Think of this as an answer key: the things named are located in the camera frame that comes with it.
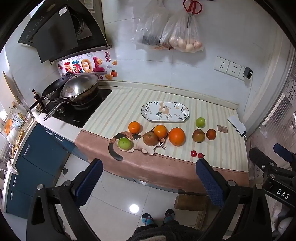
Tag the small dark red fruit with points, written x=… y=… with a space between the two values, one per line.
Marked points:
x=211 y=134

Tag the blue kitchen cabinet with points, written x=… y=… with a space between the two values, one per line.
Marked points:
x=32 y=162

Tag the black range hood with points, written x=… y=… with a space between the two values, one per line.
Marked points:
x=60 y=30

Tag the dark sauce bottle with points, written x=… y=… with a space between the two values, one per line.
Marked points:
x=35 y=95

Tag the white wall socket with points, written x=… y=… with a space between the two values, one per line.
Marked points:
x=221 y=64
x=233 y=69

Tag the striped cat print table mat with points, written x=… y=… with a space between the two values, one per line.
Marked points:
x=208 y=150

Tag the red scissors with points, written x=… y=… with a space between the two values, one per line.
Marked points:
x=192 y=7

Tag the oval floral plate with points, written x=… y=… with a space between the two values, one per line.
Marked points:
x=165 y=111

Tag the black frying pan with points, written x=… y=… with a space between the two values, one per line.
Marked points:
x=52 y=90

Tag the plastic bag of eggs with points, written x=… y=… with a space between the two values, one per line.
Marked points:
x=185 y=34

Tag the steel wok lid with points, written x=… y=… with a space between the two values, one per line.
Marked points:
x=78 y=85

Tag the white paper pad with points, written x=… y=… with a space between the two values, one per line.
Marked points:
x=237 y=125

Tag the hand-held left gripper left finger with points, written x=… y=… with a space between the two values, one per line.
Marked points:
x=91 y=180

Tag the white sack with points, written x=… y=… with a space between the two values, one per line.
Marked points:
x=285 y=226

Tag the colourful wall stickers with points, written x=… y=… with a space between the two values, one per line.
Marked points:
x=83 y=66

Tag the plastic bag with dark contents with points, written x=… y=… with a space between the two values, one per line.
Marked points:
x=151 y=27

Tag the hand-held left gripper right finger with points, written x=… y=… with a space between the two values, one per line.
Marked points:
x=208 y=183

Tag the window with grille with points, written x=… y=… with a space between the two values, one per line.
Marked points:
x=277 y=111

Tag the brown apple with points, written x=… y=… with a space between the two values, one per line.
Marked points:
x=150 y=138

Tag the large orange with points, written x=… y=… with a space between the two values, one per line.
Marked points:
x=176 y=136

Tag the black glass cooktop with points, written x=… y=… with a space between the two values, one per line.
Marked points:
x=76 y=115

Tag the red-green apple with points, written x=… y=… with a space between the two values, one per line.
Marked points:
x=198 y=135

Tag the small orange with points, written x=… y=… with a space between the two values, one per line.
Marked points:
x=134 y=127
x=160 y=131

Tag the large green apple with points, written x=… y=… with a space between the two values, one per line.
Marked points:
x=125 y=143

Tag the black plug charger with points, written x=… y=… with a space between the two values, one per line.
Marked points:
x=248 y=73

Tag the cherry tomato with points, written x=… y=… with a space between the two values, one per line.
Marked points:
x=193 y=153
x=200 y=155

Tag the small green apple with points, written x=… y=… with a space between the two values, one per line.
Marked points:
x=200 y=122

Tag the white cup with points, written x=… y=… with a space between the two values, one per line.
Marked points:
x=35 y=112

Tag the small brown card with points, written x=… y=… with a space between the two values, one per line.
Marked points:
x=222 y=128

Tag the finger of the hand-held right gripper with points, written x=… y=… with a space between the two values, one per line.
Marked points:
x=261 y=160
x=283 y=150

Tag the person's dark clothing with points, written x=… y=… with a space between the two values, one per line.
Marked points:
x=161 y=234

